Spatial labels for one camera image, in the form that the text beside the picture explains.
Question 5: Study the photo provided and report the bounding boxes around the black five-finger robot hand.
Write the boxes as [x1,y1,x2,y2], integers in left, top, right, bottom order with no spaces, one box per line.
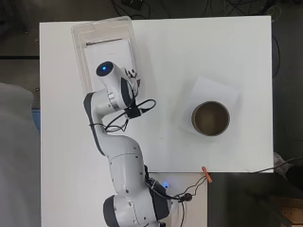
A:
[123,66,142,92]

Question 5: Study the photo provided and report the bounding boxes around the clear plastic box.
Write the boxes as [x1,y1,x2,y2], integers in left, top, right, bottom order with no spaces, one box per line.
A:
[70,15,141,96]

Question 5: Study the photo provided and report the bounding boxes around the brown round tub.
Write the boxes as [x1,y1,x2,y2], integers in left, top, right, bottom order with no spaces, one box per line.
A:
[190,100,231,137]

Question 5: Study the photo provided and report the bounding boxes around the white flat box with print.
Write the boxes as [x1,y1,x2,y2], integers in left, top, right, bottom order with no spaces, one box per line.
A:
[179,75,244,144]

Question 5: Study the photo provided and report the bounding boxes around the orange clamp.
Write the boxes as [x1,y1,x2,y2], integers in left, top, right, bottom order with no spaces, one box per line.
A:
[201,166,214,184]

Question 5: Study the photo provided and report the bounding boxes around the light side table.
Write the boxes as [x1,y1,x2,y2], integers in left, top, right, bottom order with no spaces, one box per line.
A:
[40,171,209,227]

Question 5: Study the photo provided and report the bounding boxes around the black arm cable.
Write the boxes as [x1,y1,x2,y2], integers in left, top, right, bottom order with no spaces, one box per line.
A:
[89,98,158,133]

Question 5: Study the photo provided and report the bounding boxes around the black power cable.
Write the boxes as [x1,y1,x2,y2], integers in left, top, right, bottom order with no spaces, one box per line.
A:
[144,164,210,227]

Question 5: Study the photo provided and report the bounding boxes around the black floor cable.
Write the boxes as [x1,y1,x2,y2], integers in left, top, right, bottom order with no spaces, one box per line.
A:
[271,33,282,79]
[249,156,303,175]

